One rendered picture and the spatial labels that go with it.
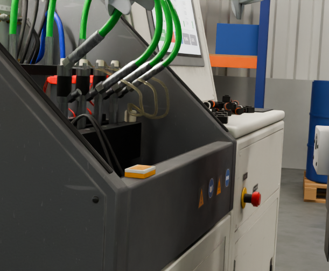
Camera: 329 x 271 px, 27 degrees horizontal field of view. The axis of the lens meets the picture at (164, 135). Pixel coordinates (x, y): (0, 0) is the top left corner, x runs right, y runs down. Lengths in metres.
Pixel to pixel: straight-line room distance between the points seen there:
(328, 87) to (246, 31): 1.07
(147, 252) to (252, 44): 5.57
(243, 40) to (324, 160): 5.14
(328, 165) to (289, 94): 6.26
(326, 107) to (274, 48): 1.91
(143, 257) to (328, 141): 0.56
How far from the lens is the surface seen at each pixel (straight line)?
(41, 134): 0.90
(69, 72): 1.26
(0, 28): 1.60
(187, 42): 2.02
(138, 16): 1.68
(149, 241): 1.00
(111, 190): 0.87
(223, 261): 1.51
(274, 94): 7.65
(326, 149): 1.40
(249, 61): 6.34
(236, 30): 6.51
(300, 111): 7.67
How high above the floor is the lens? 1.12
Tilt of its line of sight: 6 degrees down
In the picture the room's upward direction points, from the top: 3 degrees clockwise
